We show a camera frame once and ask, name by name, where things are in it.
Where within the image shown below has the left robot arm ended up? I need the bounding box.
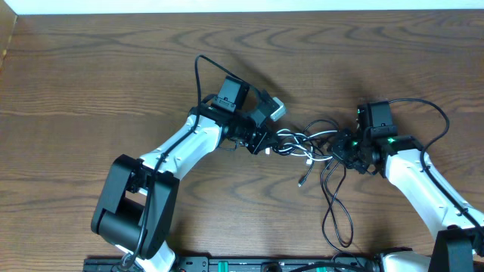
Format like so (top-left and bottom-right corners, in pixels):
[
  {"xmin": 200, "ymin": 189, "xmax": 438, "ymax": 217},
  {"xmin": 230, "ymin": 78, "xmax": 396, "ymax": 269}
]
[{"xmin": 91, "ymin": 76, "xmax": 286, "ymax": 271}]

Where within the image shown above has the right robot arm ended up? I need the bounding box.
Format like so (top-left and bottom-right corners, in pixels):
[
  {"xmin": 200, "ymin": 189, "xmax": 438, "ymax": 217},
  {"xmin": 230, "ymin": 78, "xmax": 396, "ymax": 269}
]
[{"xmin": 328, "ymin": 101, "xmax": 483, "ymax": 271}]

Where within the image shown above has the thick black USB cable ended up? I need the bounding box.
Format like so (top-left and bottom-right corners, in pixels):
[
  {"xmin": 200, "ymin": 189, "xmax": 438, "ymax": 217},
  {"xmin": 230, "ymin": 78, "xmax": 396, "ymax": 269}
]
[{"xmin": 302, "ymin": 119, "xmax": 355, "ymax": 253}]

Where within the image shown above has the white USB cable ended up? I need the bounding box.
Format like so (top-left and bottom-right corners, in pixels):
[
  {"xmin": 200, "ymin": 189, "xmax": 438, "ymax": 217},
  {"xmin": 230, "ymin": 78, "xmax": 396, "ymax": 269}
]
[{"xmin": 264, "ymin": 128, "xmax": 340, "ymax": 165}]

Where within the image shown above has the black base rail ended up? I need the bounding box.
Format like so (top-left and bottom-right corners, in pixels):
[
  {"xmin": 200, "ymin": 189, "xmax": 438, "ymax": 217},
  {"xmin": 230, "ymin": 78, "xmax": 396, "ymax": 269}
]
[{"xmin": 82, "ymin": 255, "xmax": 383, "ymax": 272}]

